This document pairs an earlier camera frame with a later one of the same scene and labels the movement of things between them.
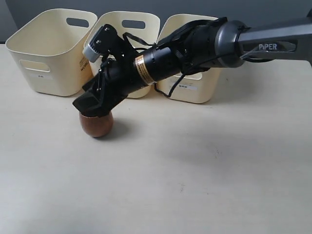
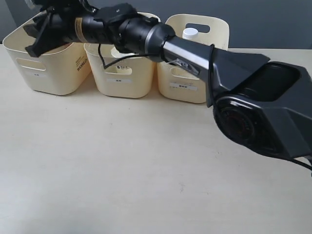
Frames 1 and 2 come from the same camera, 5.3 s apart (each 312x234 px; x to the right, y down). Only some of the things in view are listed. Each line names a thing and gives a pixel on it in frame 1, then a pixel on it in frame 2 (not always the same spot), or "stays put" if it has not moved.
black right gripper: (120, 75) → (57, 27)
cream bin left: (50, 47) stays put
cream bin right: (198, 87) stays put
